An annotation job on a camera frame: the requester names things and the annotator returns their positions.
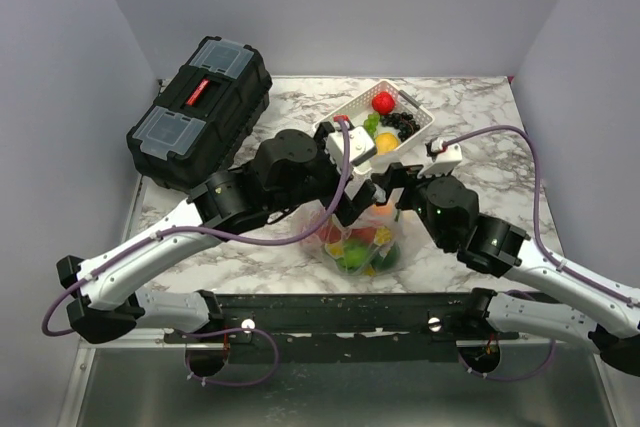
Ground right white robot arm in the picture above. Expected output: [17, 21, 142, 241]
[372, 163, 639, 376]

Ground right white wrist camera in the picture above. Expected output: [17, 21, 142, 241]
[421, 138, 462, 177]

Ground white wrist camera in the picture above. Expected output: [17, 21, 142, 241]
[326, 124, 377, 170]
[421, 138, 462, 177]

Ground black plastic toolbox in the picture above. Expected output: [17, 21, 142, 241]
[126, 36, 272, 193]

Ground red fake apple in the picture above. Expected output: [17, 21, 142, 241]
[371, 92, 396, 116]

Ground white perforated plastic basket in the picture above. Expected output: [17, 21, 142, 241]
[314, 79, 435, 176]

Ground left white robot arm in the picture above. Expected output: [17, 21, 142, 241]
[57, 123, 378, 344]

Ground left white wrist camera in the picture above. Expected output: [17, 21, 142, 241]
[326, 124, 377, 170]

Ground clear plastic bag of fruits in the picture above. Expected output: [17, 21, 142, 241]
[300, 203, 412, 277]

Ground green fake grape bunch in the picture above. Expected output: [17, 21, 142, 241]
[362, 112, 380, 139]

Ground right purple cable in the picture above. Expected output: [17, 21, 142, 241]
[427, 125, 640, 308]

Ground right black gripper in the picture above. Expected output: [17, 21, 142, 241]
[370, 161, 451, 249]

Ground purple cable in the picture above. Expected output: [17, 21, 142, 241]
[41, 116, 354, 337]
[427, 125, 640, 308]

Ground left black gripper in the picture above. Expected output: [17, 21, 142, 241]
[268, 125, 377, 226]

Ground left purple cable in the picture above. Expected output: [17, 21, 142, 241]
[41, 116, 354, 337]

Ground dark purple fake grapes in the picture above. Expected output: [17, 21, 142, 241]
[380, 112, 421, 142]

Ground black metal mounting rail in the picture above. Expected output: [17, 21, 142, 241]
[165, 289, 496, 364]

